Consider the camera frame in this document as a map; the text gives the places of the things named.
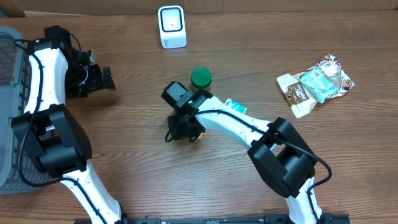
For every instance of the teal tissue pack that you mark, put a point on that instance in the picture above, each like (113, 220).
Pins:
(235, 106)

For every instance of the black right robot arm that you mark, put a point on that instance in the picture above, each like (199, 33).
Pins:
(282, 158)

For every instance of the green lid white jar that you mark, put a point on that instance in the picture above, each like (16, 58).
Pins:
(201, 79)

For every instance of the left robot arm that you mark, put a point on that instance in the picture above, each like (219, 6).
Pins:
(49, 135)

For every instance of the teal wet wipes pack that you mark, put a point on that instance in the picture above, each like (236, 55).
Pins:
(319, 86)

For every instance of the clear beige snack bag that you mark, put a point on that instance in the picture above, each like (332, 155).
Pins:
(300, 100)

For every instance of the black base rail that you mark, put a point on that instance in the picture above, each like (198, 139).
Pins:
(327, 218)

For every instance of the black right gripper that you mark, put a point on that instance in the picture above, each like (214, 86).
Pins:
(180, 133)

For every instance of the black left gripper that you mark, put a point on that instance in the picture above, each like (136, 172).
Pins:
(96, 84)

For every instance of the grey plastic mesh basket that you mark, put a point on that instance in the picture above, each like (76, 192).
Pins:
(15, 89)

